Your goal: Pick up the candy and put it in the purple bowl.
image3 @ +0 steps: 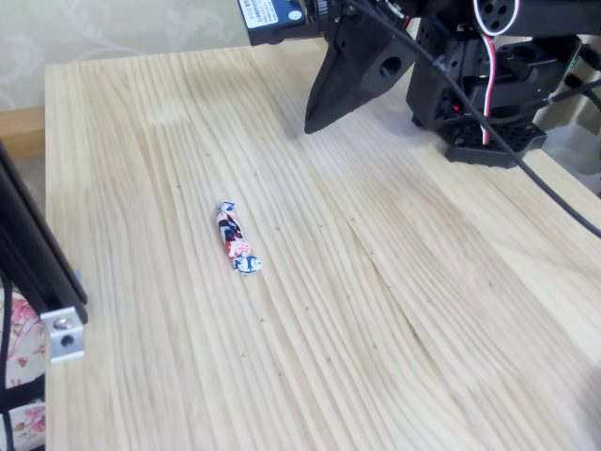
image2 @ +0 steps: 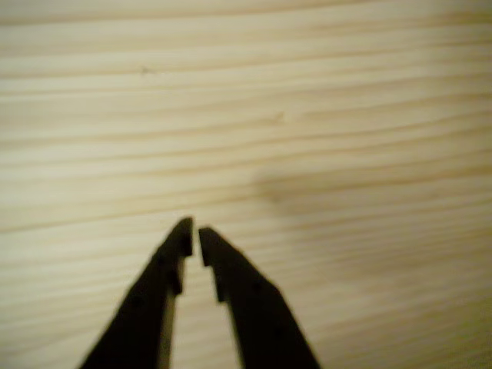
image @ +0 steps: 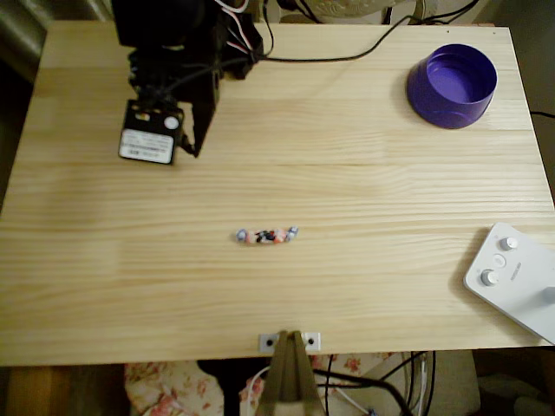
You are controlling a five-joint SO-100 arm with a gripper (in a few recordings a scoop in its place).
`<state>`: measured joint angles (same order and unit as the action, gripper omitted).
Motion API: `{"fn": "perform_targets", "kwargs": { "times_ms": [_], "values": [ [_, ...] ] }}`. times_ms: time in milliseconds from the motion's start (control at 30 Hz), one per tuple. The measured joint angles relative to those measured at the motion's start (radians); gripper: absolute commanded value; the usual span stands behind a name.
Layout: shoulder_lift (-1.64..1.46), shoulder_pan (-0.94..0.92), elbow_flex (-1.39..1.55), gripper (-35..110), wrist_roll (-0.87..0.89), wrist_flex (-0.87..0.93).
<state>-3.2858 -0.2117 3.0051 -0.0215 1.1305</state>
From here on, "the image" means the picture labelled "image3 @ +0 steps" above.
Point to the silver angle bracket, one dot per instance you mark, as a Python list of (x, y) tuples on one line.
[(63, 336)]

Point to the wooden skirting board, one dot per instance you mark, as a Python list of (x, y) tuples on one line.
[(21, 134)]

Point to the floral fabric cushion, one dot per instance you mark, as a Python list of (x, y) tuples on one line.
[(26, 329)]

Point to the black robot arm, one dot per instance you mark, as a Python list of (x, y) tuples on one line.
[(432, 94)]

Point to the aluminium extrusion post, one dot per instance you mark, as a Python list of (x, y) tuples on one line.
[(33, 249)]

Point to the candy blue red white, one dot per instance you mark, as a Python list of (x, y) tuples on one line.
[(233, 237)]

